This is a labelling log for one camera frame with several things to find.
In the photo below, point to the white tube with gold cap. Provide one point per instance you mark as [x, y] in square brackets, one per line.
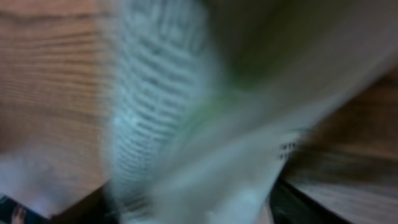
[210, 97]

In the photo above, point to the purple Carefree package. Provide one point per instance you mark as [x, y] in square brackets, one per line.
[12, 212]

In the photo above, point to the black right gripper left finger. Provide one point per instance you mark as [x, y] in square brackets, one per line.
[93, 209]

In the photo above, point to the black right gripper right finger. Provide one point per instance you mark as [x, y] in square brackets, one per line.
[291, 206]

